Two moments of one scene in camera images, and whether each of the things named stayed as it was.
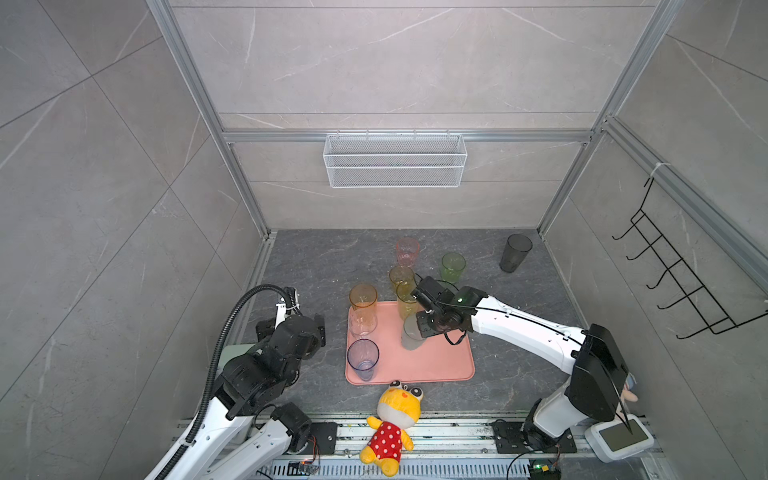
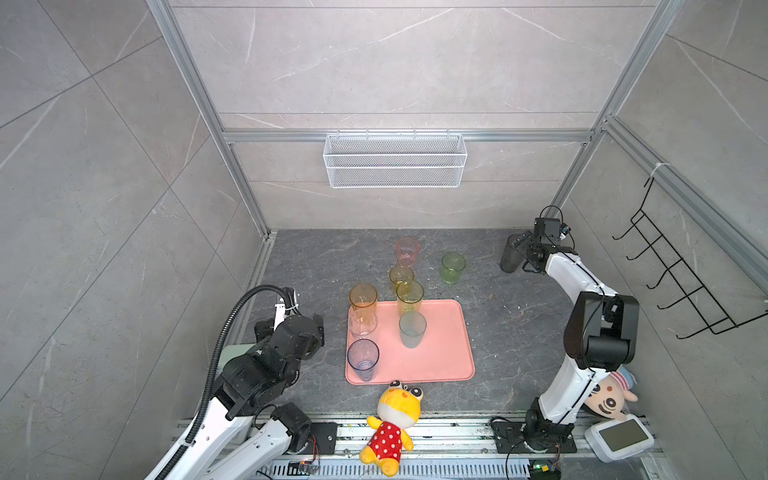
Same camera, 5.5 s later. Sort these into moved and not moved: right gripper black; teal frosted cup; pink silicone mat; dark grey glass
Moved: right gripper black
Not moved: dark grey glass; pink silicone mat; teal frosted cup
